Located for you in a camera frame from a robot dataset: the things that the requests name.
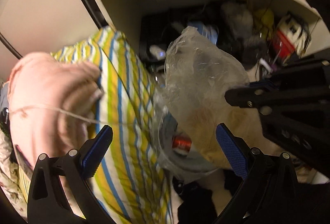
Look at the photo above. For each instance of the black cloth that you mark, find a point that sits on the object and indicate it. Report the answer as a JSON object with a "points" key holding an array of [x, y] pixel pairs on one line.
{"points": [[201, 206]]}

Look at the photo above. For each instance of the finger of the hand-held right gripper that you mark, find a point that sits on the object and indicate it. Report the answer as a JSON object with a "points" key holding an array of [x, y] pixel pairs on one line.
{"points": [[242, 97], [263, 83]]}

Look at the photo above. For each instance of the clear plastic bag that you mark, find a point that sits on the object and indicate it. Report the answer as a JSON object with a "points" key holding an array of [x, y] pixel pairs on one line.
{"points": [[201, 79]]}

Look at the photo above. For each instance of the floral cloth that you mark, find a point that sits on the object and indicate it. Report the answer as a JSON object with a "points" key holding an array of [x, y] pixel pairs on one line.
{"points": [[9, 162]]}

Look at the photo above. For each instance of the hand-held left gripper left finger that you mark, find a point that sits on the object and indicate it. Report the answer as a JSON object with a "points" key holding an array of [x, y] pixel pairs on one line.
{"points": [[96, 151]]}

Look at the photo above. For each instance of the white charger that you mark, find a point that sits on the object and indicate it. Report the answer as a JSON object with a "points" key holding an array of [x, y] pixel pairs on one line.
{"points": [[156, 51]]}

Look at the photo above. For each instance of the striped yellow blue pillow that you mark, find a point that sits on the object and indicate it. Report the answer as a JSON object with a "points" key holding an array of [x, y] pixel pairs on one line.
{"points": [[123, 89]]}

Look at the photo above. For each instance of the pink cloth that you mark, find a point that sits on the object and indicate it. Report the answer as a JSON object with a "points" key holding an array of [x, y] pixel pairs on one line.
{"points": [[43, 89]]}

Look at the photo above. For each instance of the red can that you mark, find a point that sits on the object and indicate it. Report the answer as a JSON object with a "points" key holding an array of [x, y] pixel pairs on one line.
{"points": [[181, 144]]}

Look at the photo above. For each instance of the yellow plush item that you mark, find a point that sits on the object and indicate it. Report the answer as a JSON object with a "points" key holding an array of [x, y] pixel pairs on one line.
{"points": [[265, 18]]}

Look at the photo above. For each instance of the red box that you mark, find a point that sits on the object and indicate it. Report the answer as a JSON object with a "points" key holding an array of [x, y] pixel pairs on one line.
{"points": [[282, 42]]}

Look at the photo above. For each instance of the blue and white packet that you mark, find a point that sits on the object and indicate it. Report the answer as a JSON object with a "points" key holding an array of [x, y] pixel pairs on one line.
{"points": [[206, 31]]}

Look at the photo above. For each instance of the grey plush toy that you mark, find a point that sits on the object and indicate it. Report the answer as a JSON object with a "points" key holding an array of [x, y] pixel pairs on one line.
{"points": [[238, 17]]}

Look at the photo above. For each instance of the grey trash bin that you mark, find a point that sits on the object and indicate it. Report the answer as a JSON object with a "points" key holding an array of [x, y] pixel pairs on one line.
{"points": [[167, 133]]}

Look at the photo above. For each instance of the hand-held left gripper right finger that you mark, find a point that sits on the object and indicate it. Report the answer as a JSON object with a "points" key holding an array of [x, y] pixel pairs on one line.
{"points": [[232, 151]]}

